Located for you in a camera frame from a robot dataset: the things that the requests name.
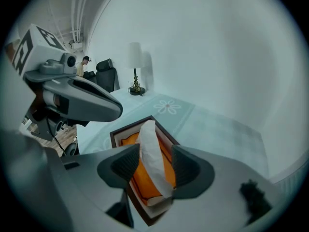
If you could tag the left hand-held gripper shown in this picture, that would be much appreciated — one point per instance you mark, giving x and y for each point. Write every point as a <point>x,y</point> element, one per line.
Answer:
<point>36,54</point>

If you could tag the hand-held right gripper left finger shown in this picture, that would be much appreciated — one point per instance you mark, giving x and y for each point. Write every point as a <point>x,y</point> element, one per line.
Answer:
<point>96,178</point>

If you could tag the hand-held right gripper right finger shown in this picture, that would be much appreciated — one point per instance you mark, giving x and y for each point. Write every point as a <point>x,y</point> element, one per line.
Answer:
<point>217,178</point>

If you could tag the white tissue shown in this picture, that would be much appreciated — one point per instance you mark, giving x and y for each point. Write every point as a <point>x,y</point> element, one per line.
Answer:
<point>152,153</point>

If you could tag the person's left forearm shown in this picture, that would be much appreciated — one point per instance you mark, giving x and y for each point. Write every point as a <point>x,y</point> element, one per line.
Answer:
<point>12,47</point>

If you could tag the brown wooden tissue box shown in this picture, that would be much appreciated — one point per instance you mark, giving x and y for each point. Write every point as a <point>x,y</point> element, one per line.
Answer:
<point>116,136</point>

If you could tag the orange tissue pack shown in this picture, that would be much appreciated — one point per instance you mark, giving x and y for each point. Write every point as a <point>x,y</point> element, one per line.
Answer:
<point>144,178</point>

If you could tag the low black office chair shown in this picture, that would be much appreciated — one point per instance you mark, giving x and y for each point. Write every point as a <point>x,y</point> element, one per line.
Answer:
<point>89,76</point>

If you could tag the tall black office chair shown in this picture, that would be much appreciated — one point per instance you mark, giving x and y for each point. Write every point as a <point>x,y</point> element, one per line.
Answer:
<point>106,77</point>

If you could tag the light green tablecloth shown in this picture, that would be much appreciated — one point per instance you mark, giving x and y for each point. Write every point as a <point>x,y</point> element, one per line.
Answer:
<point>217,134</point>

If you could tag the white shade table lamp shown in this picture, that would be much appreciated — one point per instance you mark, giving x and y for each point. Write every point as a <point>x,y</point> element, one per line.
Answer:
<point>134,54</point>

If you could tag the white pipe junction box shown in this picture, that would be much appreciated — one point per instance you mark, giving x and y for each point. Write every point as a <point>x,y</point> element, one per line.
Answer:
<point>74,44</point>

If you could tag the floral table mat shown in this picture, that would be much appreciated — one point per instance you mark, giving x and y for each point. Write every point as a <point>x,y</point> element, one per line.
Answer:
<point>169,106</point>

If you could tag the white ceiling pipe bundle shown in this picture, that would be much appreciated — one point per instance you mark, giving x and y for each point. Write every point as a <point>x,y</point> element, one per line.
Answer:
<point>79,8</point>

